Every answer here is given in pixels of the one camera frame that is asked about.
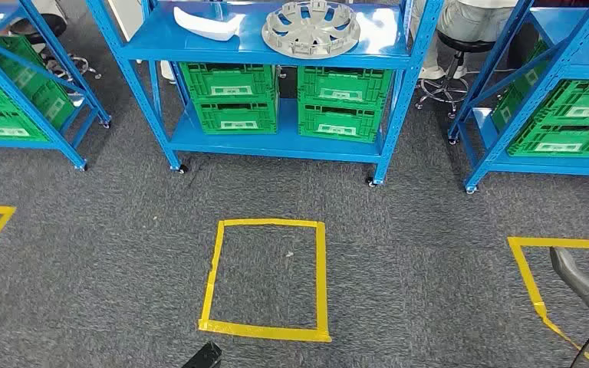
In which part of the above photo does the white plastic mirror cover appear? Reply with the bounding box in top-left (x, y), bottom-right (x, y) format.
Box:
top-left (173, 5), bottom-right (247, 43)

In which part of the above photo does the black robot body part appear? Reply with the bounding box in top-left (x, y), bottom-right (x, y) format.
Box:
top-left (181, 341), bottom-right (223, 368)

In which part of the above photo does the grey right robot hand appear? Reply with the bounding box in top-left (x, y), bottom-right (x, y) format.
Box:
top-left (550, 247), bottom-right (589, 316)

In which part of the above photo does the black round stool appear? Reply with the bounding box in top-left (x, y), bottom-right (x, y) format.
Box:
top-left (8, 12), bottom-right (104, 84)
top-left (415, 29), bottom-right (497, 120)

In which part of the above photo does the person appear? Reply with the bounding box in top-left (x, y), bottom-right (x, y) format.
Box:
top-left (408, 0), bottom-right (522, 81)
top-left (30, 0), bottom-right (67, 18)

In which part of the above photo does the grey plastic wheel hubcap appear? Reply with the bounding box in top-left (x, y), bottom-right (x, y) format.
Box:
top-left (261, 0), bottom-right (361, 58)

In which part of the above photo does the white desk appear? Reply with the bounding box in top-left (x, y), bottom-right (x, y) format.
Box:
top-left (106, 0), bottom-right (176, 85)

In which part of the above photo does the blue metal shelf rack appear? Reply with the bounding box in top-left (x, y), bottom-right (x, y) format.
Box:
top-left (0, 0), bottom-right (113, 171)
top-left (446, 0), bottom-right (589, 195)
top-left (84, 0), bottom-right (446, 188)

